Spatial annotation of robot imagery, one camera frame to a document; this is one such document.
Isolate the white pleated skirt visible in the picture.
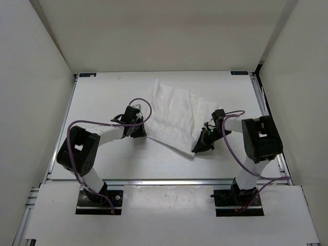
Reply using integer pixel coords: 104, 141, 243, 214
145, 80, 222, 158

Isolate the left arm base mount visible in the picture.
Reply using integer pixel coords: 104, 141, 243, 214
75, 187, 124, 215

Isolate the left blue corner label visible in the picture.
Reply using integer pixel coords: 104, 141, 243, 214
79, 73, 97, 77

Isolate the blue corner label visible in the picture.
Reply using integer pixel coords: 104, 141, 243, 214
231, 71, 249, 75
79, 73, 97, 77

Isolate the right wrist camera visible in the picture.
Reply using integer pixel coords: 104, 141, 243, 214
204, 109, 226, 128

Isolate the right blue corner label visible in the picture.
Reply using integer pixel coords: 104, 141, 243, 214
231, 71, 249, 75

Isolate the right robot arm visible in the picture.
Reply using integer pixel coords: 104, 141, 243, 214
192, 111, 283, 206

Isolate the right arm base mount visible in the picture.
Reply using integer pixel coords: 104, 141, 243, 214
210, 183, 264, 217

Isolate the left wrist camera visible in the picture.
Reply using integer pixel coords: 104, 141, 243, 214
111, 104, 144, 125

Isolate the aluminium table frame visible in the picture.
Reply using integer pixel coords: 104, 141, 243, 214
25, 71, 292, 245

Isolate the white front cover board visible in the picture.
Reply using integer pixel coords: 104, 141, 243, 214
26, 183, 319, 245

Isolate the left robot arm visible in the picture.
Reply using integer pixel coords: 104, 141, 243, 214
56, 115, 147, 205

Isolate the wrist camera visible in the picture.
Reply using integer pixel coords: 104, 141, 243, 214
111, 104, 144, 125
204, 109, 226, 128

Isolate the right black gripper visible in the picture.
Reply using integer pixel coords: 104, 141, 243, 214
192, 127, 232, 154

